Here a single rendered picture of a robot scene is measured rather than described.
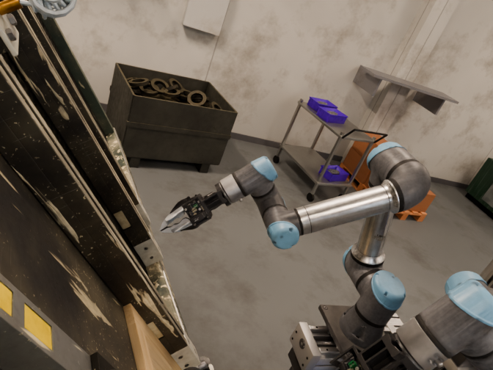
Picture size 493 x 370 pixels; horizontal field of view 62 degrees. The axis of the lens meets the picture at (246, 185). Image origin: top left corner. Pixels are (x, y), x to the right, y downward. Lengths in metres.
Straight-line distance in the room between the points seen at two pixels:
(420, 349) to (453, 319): 0.07
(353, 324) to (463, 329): 0.80
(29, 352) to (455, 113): 6.55
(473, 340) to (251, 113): 4.68
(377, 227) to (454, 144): 5.74
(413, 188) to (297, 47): 4.07
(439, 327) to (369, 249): 0.76
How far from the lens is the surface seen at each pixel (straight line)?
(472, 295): 0.71
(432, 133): 6.69
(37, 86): 1.18
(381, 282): 1.41
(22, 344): 0.46
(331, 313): 1.54
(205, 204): 1.12
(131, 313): 1.00
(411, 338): 0.72
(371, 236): 1.40
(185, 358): 1.28
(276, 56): 5.05
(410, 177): 1.17
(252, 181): 1.11
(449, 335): 0.71
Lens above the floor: 1.98
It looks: 27 degrees down
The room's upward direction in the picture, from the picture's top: 22 degrees clockwise
